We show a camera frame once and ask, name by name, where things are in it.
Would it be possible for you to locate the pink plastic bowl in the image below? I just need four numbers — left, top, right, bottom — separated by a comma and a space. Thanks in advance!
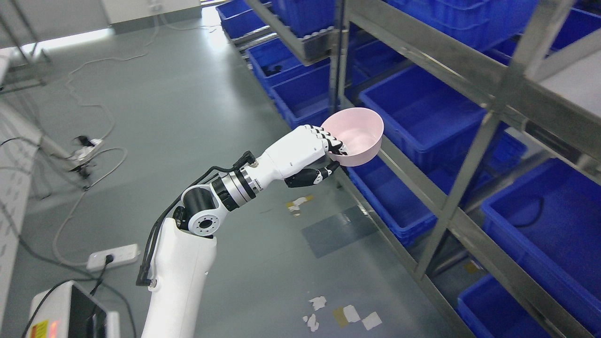
321, 107, 384, 167

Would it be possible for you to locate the white power strip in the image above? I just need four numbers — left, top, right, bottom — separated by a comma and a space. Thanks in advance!
86, 244, 140, 272

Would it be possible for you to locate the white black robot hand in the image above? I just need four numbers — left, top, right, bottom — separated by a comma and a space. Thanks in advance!
247, 125, 347, 190

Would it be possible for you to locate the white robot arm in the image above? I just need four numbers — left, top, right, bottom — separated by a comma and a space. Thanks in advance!
137, 152, 258, 338

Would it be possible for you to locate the white device with screen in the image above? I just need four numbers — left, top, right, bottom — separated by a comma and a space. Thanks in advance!
24, 280, 121, 338

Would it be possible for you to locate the steel shelf rack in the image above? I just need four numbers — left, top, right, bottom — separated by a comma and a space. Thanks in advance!
244, 0, 601, 338

